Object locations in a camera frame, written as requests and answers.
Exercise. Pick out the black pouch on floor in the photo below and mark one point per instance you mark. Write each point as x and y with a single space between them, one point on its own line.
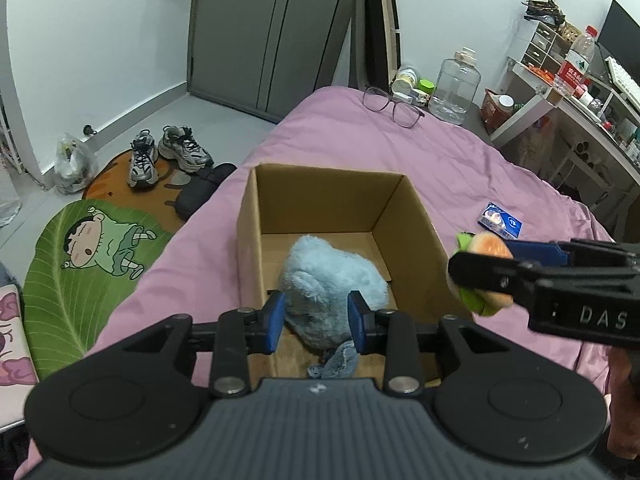
203 184

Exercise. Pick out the white desk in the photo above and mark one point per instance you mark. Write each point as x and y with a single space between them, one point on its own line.
565 144

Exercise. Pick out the black monitor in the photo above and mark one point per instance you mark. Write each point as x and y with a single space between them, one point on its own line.
620 38

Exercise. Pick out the pink bed cover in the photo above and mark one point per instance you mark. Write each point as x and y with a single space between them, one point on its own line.
178 388

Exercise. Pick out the pink cartoon cushion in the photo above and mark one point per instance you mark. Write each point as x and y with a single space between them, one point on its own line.
17 371

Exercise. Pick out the grey denim octopus toy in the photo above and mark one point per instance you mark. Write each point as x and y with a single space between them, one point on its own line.
340 363

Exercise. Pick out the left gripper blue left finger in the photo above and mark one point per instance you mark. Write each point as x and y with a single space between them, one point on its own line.
273 313

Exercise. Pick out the clear trash bag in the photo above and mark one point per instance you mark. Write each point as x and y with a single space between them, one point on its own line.
75 165

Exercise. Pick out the large clear water jug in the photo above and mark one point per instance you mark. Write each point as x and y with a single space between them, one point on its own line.
455 88

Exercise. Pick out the person's right hand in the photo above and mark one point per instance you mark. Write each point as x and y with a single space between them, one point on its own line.
623 440

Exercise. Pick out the white keyboard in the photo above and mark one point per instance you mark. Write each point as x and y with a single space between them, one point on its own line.
623 81

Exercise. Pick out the leaning black picture frame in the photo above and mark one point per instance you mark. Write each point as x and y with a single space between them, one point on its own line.
375 44

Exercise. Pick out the orange round floor mat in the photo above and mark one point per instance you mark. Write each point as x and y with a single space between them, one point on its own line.
159 200

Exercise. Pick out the blue tissue pack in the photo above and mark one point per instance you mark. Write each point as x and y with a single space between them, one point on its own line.
497 220

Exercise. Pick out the purple framed eyeglasses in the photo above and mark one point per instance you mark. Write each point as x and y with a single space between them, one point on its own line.
404 114

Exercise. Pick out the grey wardrobe door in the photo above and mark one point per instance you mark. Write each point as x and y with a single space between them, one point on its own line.
263 57

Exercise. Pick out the plastic water bottle red label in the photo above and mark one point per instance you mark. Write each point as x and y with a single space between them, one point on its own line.
576 63

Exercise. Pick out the leaf cartoon floor mat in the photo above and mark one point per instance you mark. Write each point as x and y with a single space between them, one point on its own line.
88 258

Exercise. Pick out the light blue fluffy plush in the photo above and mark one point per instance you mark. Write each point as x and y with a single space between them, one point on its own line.
316 279

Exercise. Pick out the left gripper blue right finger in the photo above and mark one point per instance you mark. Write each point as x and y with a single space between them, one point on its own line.
360 320

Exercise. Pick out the small drawer organizer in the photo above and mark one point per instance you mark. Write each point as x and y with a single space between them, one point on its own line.
543 46

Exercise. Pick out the orange hamburger plush toy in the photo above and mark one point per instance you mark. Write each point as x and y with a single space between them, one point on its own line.
481 303

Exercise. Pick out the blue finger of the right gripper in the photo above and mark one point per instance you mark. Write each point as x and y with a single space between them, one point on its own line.
546 254
485 273

